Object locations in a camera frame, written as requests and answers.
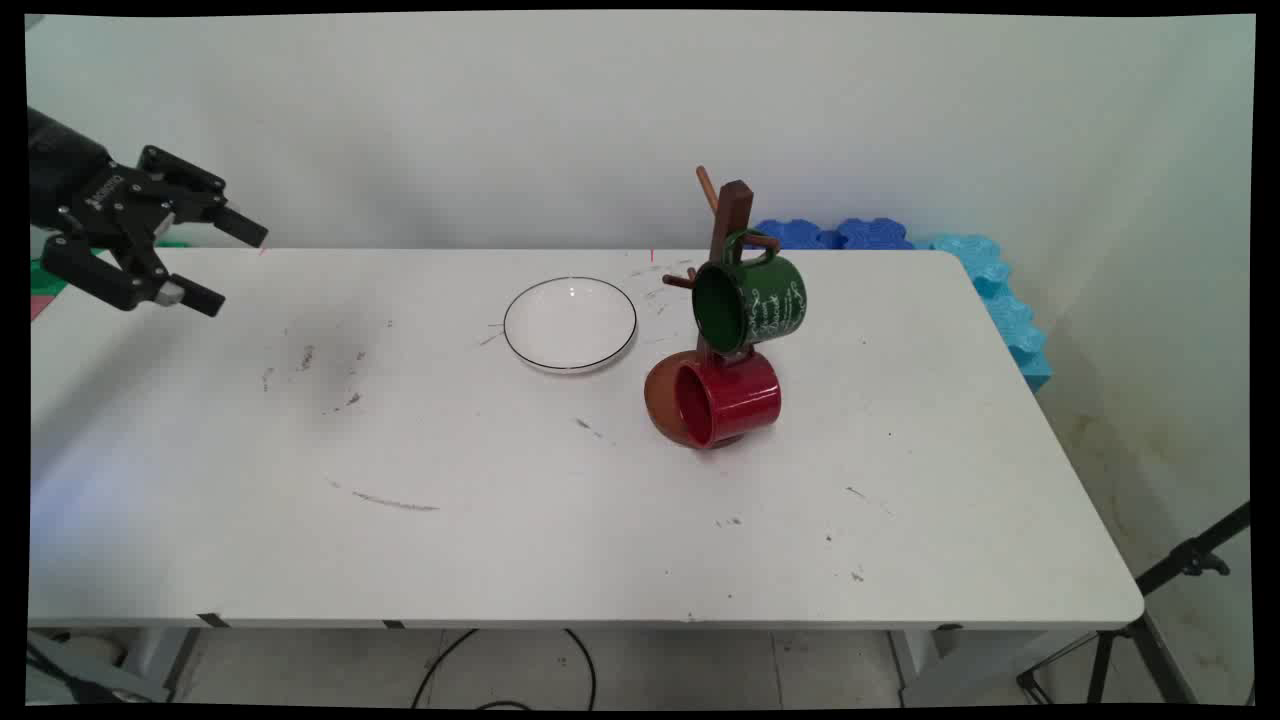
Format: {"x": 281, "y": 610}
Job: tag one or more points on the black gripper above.
{"x": 65, "y": 170}

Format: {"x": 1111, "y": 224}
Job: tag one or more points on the green enamel mug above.
{"x": 765, "y": 300}

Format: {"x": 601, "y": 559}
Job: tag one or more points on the red foam mat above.
{"x": 38, "y": 305}

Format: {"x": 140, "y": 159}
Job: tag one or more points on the white plate with black rim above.
{"x": 570, "y": 322}

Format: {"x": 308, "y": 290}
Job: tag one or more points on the white table leg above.
{"x": 165, "y": 660}
{"x": 940, "y": 665}

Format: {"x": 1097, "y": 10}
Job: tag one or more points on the brown wooden mug tree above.
{"x": 735, "y": 215}

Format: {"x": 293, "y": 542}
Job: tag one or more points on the red ceramic mug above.
{"x": 740, "y": 400}

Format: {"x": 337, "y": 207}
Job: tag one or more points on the dark blue foam mat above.
{"x": 850, "y": 234}

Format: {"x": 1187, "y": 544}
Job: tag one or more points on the light blue foam mat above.
{"x": 1005, "y": 300}

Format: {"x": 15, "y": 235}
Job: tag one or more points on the black tripod stand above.
{"x": 1150, "y": 600}

